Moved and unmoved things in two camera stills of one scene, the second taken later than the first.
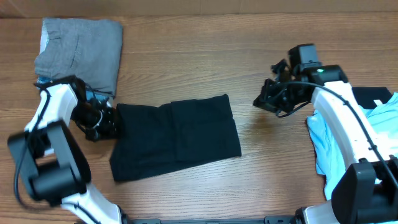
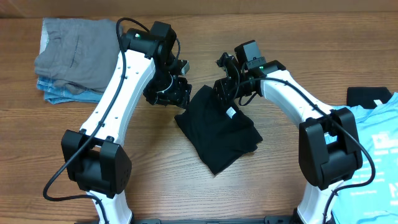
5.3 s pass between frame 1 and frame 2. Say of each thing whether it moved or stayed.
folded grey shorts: stayed
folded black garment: stayed
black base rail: stayed
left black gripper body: moved
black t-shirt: moved
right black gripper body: moved
